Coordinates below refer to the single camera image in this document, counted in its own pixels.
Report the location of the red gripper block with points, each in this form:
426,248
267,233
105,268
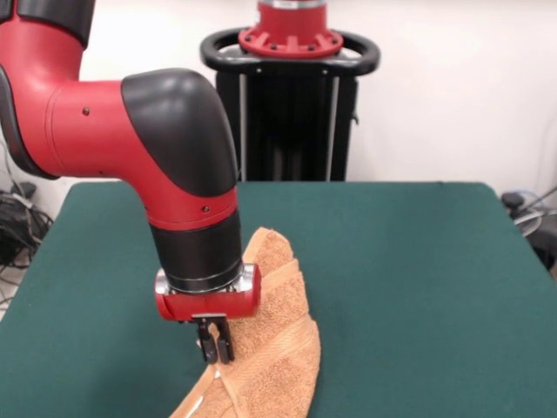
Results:
209,305

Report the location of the orange terry towel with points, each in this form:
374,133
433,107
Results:
287,339

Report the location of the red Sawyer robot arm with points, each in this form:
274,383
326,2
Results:
109,130

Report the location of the dark green table cloth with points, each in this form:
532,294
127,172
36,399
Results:
435,283

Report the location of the grey round stand base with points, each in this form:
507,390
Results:
527,223

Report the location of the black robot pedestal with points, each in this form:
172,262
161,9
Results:
296,122

